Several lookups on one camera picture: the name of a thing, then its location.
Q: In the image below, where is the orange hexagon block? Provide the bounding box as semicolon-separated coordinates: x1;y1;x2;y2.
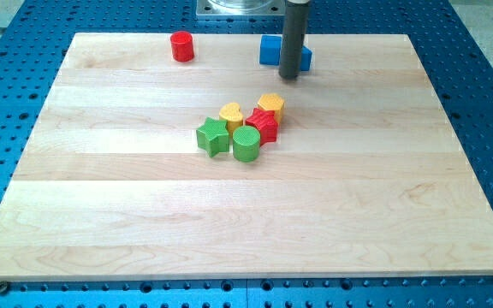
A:
258;93;285;124

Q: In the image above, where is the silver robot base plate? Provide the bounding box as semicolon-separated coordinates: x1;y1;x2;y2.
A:
196;0;285;18

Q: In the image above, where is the green star block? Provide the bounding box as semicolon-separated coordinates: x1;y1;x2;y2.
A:
196;117;229;157

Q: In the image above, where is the red cylinder block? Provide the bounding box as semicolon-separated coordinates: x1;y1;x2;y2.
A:
170;31;194;62

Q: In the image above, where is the blue crescent block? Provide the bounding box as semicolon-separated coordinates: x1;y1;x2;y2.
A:
300;46;312;72

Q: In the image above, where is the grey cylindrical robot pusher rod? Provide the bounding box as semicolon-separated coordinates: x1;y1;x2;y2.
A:
278;0;311;80

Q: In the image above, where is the blue cube block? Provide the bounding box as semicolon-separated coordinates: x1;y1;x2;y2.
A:
258;35;282;66

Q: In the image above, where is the yellow heart block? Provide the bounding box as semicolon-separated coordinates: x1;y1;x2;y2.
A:
218;102;244;136

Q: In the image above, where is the light wooden board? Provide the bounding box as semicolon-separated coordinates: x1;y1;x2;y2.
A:
0;33;493;281

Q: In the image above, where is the red star block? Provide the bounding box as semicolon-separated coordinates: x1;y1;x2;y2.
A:
245;108;279;145

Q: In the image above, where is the green cylinder block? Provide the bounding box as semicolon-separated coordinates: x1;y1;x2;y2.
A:
233;126;261;163

